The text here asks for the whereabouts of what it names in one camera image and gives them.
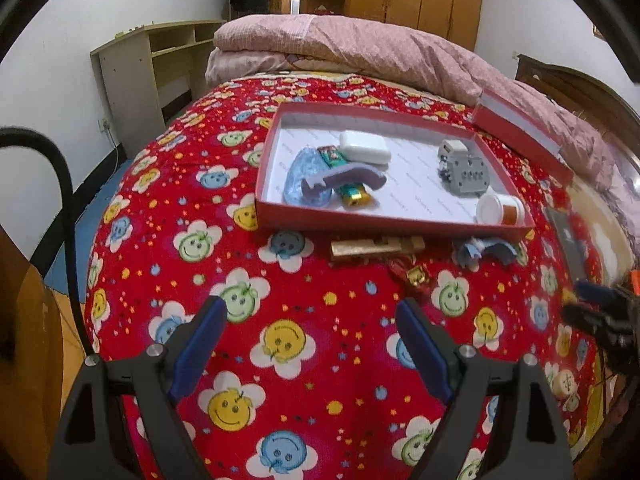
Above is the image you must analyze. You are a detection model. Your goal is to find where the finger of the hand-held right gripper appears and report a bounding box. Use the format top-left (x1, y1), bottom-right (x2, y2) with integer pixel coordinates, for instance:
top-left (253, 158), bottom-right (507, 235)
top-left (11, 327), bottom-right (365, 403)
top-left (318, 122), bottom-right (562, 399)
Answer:
top-left (560, 302), bottom-right (633, 345)
top-left (572, 280), bottom-right (621, 306)

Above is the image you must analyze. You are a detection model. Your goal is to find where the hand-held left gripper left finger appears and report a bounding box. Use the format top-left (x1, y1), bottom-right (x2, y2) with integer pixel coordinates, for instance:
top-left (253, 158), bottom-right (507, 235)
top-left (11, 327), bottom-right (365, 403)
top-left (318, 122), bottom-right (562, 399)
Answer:
top-left (47, 296), bottom-right (229, 480)

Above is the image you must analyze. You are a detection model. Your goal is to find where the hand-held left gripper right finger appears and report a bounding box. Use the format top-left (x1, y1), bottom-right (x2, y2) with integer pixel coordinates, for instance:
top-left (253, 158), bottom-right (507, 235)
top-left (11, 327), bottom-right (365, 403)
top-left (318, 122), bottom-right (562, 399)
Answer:
top-left (395, 297), bottom-right (576, 480)

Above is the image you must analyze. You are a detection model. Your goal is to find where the white jar with orange label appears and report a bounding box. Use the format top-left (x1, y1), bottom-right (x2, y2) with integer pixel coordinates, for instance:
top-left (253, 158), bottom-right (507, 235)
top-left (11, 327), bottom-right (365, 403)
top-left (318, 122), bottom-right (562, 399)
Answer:
top-left (475, 192), bottom-right (526, 227)

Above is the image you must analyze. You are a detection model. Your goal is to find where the shallow red box tray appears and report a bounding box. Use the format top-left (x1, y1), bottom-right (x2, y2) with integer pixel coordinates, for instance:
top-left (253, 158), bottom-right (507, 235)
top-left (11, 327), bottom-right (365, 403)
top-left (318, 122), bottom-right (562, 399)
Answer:
top-left (255, 101), bottom-right (536, 242)

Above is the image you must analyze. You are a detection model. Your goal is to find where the grey power adapter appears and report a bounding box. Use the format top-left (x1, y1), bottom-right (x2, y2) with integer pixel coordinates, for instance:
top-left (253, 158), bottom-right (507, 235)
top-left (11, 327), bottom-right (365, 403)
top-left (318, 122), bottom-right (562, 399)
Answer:
top-left (445, 155), bottom-right (493, 198)

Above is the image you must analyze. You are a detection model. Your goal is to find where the clear blue plastic item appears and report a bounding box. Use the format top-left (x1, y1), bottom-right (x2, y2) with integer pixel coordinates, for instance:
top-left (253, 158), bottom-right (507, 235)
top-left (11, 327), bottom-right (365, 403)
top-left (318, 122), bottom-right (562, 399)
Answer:
top-left (283, 147), bottom-right (333, 208)

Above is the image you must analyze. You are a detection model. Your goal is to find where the dark remote control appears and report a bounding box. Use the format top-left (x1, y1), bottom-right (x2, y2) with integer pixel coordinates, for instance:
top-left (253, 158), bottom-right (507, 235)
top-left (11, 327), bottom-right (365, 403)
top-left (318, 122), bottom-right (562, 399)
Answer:
top-left (544, 206), bottom-right (591, 281)

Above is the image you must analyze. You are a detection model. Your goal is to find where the small white game tile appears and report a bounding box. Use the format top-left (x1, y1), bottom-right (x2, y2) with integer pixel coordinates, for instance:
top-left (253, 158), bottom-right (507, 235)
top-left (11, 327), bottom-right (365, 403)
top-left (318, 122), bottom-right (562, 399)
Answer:
top-left (552, 367), bottom-right (581, 401)

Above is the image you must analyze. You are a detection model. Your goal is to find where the red and gold candy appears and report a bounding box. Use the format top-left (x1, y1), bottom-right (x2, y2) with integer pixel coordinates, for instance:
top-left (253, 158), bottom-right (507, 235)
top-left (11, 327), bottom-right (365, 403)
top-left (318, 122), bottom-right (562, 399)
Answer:
top-left (387, 257), bottom-right (433, 288)

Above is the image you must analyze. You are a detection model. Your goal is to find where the blue grey curved plastic piece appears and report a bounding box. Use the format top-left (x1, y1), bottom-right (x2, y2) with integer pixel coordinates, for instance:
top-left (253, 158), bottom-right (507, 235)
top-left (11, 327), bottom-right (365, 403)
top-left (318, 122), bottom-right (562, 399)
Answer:
top-left (452, 236), bottom-right (521, 271)

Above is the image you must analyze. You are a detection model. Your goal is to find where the gold wooden puzzle piece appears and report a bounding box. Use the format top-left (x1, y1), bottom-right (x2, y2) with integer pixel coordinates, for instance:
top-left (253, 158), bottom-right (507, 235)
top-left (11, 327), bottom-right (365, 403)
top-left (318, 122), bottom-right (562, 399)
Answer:
top-left (329, 236), bottom-right (427, 262)

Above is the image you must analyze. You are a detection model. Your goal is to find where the red smiley flower blanket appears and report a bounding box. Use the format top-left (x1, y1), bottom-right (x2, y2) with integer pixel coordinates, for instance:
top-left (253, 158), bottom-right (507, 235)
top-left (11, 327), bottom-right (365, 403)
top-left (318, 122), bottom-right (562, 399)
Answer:
top-left (82, 72), bottom-right (608, 480)

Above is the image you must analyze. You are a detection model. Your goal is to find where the green and gold wrapped bar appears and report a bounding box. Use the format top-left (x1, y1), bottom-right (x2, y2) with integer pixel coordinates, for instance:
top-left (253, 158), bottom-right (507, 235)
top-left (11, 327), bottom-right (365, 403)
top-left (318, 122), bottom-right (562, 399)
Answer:
top-left (336, 184), bottom-right (375, 208)

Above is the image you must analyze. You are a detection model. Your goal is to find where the wooden cabinet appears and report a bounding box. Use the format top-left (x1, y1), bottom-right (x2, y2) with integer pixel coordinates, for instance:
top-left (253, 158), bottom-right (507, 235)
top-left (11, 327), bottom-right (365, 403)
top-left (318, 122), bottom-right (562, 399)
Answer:
top-left (0, 225), bottom-right (66, 480)

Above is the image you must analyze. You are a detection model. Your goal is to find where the red box lid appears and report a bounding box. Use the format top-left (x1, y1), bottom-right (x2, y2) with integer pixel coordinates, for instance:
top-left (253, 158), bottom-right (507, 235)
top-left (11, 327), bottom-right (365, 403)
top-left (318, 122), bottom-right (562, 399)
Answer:
top-left (471, 87), bottom-right (576, 186)

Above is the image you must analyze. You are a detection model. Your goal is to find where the dark wooden headboard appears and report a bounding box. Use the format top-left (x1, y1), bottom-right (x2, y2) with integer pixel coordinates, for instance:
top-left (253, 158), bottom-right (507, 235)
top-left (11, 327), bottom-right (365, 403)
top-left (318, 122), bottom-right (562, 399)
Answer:
top-left (515, 52), bottom-right (640, 171)

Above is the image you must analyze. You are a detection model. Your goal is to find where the white rectangular case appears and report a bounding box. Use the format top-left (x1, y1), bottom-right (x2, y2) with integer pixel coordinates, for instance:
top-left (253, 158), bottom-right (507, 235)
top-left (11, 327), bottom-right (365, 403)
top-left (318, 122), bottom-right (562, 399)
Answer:
top-left (339, 130), bottom-right (391, 165)

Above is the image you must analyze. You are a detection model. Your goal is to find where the beige open shelf unit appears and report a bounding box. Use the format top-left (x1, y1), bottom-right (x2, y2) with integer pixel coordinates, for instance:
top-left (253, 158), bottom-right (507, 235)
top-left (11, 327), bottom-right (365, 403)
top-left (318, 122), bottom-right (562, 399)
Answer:
top-left (90, 20), bottom-right (228, 146)

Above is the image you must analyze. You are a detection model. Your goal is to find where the pink quilt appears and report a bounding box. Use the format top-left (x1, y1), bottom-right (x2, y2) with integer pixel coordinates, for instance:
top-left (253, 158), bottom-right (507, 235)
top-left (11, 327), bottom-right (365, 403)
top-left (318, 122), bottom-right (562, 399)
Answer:
top-left (205, 14), bottom-right (640, 221)

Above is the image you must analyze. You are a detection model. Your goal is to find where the grey plastic bracket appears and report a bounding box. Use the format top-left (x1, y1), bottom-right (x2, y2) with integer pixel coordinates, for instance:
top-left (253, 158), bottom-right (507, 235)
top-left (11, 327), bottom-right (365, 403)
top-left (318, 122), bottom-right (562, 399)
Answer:
top-left (300, 161), bottom-right (388, 206)

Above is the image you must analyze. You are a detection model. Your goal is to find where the thick black cable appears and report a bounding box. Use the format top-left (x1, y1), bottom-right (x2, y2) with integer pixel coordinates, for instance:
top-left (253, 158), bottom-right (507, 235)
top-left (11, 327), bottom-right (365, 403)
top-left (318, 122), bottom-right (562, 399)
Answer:
top-left (0, 127), bottom-right (96, 356)

